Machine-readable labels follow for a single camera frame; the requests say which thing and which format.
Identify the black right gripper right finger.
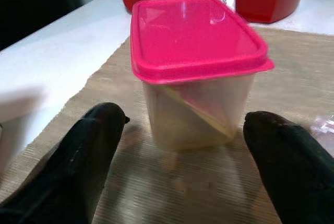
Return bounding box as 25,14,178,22
243,111,334,224

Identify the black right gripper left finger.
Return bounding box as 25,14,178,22
0,102,130,224

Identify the beige woven table mat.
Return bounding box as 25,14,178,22
0,25,334,224

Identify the pink lid plastic container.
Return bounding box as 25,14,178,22
129,0,275,153

